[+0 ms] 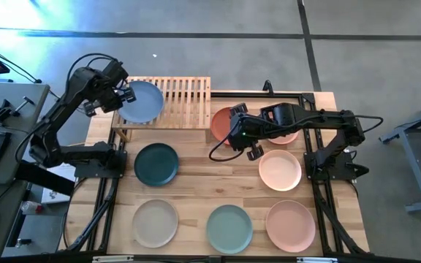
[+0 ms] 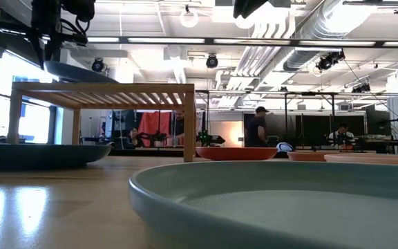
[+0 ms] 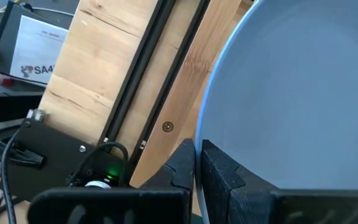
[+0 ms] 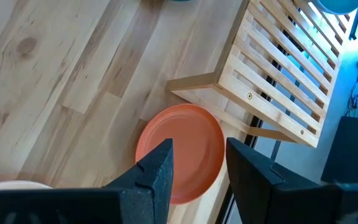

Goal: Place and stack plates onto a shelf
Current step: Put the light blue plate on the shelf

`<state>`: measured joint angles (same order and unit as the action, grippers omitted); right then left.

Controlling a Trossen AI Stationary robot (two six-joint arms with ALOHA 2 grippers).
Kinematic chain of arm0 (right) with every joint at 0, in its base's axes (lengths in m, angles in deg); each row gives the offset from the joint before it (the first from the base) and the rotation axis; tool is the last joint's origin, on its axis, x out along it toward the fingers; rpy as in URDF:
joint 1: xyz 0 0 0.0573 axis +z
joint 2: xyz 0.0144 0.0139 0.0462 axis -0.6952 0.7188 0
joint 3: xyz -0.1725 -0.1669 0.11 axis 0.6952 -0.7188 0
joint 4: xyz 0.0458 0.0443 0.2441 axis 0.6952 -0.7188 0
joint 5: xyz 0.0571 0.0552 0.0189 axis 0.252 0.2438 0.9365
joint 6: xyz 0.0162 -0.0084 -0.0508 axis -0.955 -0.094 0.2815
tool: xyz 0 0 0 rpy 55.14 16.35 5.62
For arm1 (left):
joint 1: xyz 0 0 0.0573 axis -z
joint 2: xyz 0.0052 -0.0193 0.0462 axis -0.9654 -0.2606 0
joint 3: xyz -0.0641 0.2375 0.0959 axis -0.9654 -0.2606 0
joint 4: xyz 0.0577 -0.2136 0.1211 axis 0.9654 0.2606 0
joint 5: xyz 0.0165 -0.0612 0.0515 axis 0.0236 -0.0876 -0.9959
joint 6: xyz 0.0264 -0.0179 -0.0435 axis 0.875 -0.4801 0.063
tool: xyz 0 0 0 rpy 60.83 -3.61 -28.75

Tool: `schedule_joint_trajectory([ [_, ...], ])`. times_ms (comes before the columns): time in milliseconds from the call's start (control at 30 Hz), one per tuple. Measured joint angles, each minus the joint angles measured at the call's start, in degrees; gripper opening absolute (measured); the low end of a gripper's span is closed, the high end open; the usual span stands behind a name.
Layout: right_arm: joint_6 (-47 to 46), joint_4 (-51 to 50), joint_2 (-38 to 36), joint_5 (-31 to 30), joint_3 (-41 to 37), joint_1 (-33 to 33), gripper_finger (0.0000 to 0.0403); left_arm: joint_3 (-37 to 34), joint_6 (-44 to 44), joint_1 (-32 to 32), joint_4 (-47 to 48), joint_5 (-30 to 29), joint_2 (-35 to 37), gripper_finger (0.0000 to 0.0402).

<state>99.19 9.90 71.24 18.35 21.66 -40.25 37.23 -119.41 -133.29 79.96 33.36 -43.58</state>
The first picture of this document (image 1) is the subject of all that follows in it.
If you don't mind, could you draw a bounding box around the beige plate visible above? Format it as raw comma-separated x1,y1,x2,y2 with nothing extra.
131,198,180,250

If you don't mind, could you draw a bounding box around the black right shoulder cable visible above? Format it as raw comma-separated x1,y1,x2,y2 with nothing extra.
355,114,384,134

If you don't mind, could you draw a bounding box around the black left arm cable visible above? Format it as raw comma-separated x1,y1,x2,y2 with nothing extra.
65,52,118,89

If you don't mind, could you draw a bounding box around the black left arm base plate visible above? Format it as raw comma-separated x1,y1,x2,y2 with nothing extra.
74,150,129,180

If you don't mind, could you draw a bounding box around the silver-handled clamp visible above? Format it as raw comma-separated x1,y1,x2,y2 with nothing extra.
11,95,37,118

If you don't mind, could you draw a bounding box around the wooden slatted shelf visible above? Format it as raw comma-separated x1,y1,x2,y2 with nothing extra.
111,75,213,145

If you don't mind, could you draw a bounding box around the grey side desk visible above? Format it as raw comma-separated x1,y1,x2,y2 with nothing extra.
0,80,51,263

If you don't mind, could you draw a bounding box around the terracotta plate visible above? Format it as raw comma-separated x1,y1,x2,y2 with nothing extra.
210,106,235,146

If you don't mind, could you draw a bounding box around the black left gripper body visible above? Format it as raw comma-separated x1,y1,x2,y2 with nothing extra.
92,81,126,113

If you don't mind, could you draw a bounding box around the grey metal stand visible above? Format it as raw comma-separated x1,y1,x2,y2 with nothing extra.
378,95,421,214

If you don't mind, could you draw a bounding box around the silver bracket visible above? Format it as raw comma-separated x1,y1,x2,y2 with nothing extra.
297,256,339,263
92,255,135,263

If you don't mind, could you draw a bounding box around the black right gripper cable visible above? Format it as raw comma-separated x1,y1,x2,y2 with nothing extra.
208,120,249,163

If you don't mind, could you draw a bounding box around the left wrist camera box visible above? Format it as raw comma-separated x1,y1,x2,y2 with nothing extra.
83,101,99,118

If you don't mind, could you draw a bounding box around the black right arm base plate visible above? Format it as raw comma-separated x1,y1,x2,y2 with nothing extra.
303,150,371,181

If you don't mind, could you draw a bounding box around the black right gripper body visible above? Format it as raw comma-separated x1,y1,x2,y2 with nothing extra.
228,112,267,151

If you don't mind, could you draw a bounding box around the black support beam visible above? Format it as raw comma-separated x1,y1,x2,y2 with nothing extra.
14,160,77,197

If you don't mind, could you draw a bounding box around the dark green plate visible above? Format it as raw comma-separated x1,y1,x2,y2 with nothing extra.
133,142,181,188

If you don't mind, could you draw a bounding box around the white booklet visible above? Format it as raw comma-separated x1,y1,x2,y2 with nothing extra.
41,163,78,205

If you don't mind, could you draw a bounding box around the large pink plate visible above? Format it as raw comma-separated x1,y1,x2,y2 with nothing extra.
265,199,317,254

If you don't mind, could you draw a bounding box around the clear bottle red cap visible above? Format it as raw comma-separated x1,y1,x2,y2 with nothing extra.
20,200,45,216

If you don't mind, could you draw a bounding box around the sage green plate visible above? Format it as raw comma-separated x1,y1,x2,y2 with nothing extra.
205,203,254,255

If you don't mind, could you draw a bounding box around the blue plate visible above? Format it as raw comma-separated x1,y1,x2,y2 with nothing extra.
117,80,166,124

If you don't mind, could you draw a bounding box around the peach plate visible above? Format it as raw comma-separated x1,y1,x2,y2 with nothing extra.
257,148,303,193

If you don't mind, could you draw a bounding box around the black aluminium table frame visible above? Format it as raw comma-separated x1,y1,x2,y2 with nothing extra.
58,91,371,263

